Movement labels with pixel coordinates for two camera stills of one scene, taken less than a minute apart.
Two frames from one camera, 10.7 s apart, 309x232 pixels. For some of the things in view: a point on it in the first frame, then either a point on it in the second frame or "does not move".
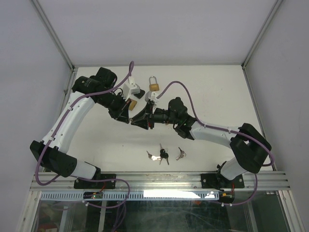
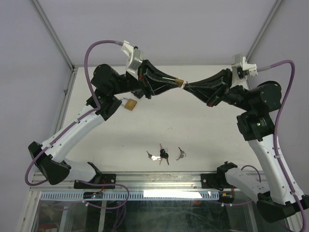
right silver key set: x=183 y=154 does not move
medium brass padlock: x=132 y=105 does not move
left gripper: x=122 y=113 to x=151 y=80
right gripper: x=145 y=119 to x=211 y=90
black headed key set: x=163 y=154 does not move
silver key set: x=154 y=158 does not move
